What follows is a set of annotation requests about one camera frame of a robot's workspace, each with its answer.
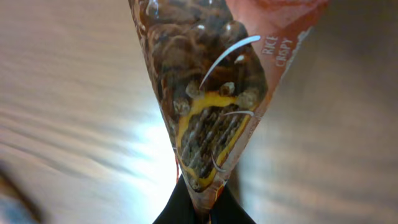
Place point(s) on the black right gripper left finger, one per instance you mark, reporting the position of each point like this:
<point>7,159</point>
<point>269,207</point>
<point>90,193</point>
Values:
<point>179,209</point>

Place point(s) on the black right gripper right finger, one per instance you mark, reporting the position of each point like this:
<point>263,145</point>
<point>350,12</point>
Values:
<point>228,211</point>

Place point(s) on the orange brown snack bar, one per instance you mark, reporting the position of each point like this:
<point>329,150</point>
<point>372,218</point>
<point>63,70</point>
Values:
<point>214,66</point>

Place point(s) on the small orange box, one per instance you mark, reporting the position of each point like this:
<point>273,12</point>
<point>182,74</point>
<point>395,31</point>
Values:
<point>16,206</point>

